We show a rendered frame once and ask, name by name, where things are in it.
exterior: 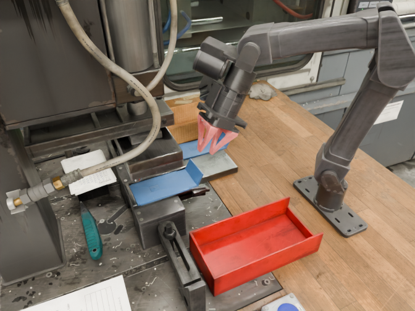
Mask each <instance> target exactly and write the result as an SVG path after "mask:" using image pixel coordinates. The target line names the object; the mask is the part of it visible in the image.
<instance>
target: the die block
mask: <svg viewBox="0 0 415 311"><path fill-rule="evenodd" d="M118 176H119V174H118ZM119 181H120V187H121V190H122V194H123V196H124V199H125V202H126V205H127V207H128V209H129V208H131V209H132V207H131V205H130V201H129V200H128V197H127V194H126V192H125V189H124V186H123V184H122V181H121V179H120V176H119ZM132 212H133V209H132ZM133 218H134V222H135V228H136V232H137V233H138V236H139V239H140V241H141V245H142V246H143V249H144V250H146V249H149V248H151V247H154V246H157V245H160V244H162V243H161V240H160V238H159V235H158V229H157V228H158V226H159V224H160V223H162V222H166V221H170V222H173V223H174V225H175V227H176V229H177V231H178V233H179V235H180V237H182V236H185V235H187V228H186V216H185V212H184V213H182V214H178V215H175V216H173V217H169V218H166V219H163V220H160V221H158V222H154V223H151V224H149V225H145V226H142V227H139V225H138V222H137V220H136V217H135V214H134V212H133Z"/></svg>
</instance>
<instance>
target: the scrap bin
mask: <svg viewBox="0 0 415 311"><path fill-rule="evenodd" d="M289 201H290V196H288V197H285V198H282V199H279V200H277V201H274V202H271V203H268V204H266V205H262V206H260V207H257V208H255V209H251V210H249V211H246V212H243V213H241V214H238V215H234V216H232V217H229V218H226V219H224V220H221V221H218V222H215V223H212V224H210V225H207V226H204V227H202V228H198V229H196V230H193V231H190V232H189V240H190V251H191V253H192V255H193V257H194V259H195V261H196V263H197V265H198V267H199V269H200V271H201V273H202V274H203V277H204V279H205V281H206V283H207V285H208V286H209V289H210V290H211V292H212V295H213V296H214V297H215V296H217V295H219V294H222V293H223V292H226V291H228V290H231V289H233V288H236V287H237V286H240V285H242V284H244V283H247V282H249V281H251V280H253V279H256V278H258V277H260V276H262V275H265V274H267V273H269V272H272V271H274V270H276V269H278V268H281V267H283V266H285V265H288V264H289V263H292V262H294V261H297V260H299V259H302V258H303V257H306V256H308V255H310V254H313V253H315V252H317V251H318V250H319V246H320V244H321V241H322V237H323V234H324V233H323V232H321V233H318V234H315V235H313V233H312V232H311V231H310V230H309V229H308V227H307V226H306V225H305V224H304V223H303V222H302V221H301V220H300V219H299V218H298V217H297V215H296V214H295V213H294V212H293V211H292V210H291V208H289V206H288V205H289Z"/></svg>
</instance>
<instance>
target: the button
mask: <svg viewBox="0 0 415 311"><path fill-rule="evenodd" d="M277 311H299V310H298V309H297V307H295V306H294V305H293V304H289V303H284V304H281V305H280V306H279V307H278V309H277Z"/></svg>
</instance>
